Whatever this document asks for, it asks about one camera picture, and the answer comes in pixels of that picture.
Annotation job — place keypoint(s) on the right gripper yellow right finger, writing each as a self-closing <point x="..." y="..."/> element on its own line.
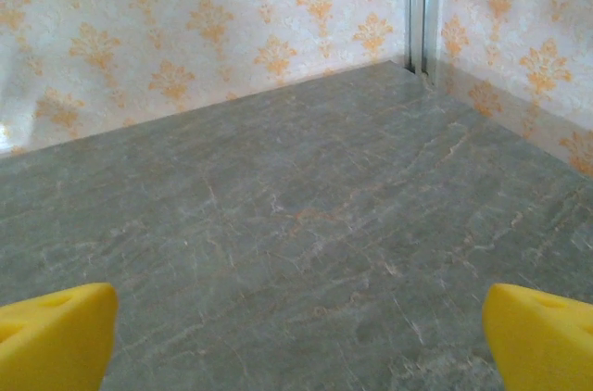
<point x="542" y="349"/>

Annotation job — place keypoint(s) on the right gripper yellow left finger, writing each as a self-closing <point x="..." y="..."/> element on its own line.
<point x="55" y="344"/>

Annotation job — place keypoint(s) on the aluminium frame post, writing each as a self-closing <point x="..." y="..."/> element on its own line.
<point x="424" y="16"/>

